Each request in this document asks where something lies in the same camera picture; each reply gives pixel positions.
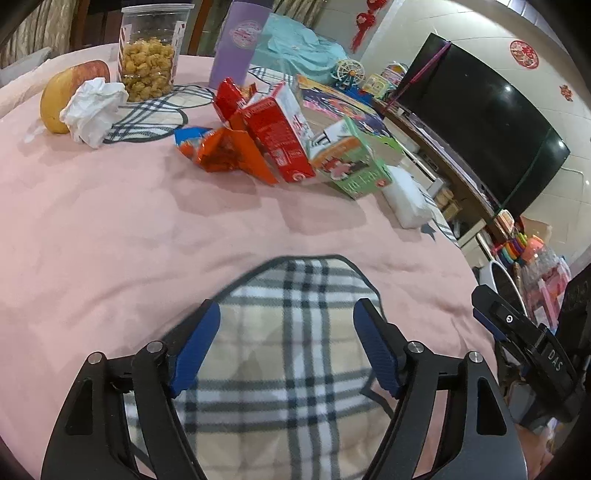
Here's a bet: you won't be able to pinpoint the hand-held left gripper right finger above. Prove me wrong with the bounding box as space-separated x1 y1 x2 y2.
353 298 528 480

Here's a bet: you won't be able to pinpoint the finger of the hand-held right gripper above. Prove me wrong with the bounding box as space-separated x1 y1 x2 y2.
471 285 541 343
473 309 509 345

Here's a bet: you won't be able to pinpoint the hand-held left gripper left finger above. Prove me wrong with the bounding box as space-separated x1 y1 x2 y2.
41 299 221 480

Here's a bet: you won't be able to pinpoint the white trash bin black bag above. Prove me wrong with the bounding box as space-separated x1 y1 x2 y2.
480 261 527 320

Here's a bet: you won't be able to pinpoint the white plastic tissue pack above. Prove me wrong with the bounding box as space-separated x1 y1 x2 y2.
381 165 435 230

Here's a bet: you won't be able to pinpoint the green milk carton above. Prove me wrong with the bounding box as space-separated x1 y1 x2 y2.
307 115 393 200

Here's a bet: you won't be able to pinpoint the orange snack packet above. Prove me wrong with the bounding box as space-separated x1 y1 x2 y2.
174 127 280 186

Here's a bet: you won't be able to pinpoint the red milk carton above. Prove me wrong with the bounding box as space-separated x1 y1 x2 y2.
242 80 317 184

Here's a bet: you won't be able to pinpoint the red snack packet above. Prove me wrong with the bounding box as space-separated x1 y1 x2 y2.
212 78 257 130

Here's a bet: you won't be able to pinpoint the pink storage box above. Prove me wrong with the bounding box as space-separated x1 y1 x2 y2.
526 244 574 324

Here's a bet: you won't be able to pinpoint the stacked yellow food containers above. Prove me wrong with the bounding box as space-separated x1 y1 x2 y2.
436 187 456 217

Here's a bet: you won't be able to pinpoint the pink blanket plaid patches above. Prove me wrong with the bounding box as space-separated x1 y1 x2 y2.
0 44 509 480

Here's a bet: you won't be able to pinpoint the black television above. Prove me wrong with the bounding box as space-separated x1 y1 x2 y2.
397 32 571 217

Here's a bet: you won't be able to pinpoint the colourful puzzle box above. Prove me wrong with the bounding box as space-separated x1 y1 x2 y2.
295 74 402 153

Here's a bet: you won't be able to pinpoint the crumpled white tissue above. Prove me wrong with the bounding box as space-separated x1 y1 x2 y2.
60 78 129 149

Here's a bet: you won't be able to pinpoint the pink ribbon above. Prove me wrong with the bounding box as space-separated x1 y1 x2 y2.
388 41 452 100

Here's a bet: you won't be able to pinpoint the yellow toy house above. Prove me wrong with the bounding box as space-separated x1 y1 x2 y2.
362 73 393 99

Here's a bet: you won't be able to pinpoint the pink toy box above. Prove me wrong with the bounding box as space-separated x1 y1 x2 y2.
382 62 409 86

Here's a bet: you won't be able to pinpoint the ferris wheel toy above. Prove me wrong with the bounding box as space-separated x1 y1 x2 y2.
333 59 366 88

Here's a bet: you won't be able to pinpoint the apple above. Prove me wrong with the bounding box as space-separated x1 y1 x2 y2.
40 60 112 134

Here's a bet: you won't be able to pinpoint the clear popcorn jar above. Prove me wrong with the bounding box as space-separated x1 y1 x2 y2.
117 4 195 103

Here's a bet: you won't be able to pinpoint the purple transparent box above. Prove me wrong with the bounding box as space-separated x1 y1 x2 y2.
209 0 273 90

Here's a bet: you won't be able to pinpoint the teal cloth cover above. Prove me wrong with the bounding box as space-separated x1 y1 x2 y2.
252 13 361 79

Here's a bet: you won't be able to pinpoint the wooden glass balcony door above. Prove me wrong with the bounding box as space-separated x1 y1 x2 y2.
187 0 209 56

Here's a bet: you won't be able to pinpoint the beige patterned curtain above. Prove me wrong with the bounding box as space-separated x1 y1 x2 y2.
0 0 79 70

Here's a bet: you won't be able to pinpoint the rainbow stacking ring toy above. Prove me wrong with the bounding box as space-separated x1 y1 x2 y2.
496 233 529 266

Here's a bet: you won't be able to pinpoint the round red wall decal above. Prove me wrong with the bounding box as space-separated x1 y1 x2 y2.
509 39 541 70

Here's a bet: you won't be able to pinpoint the red hanging knot string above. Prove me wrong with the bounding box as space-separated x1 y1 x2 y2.
351 0 391 51

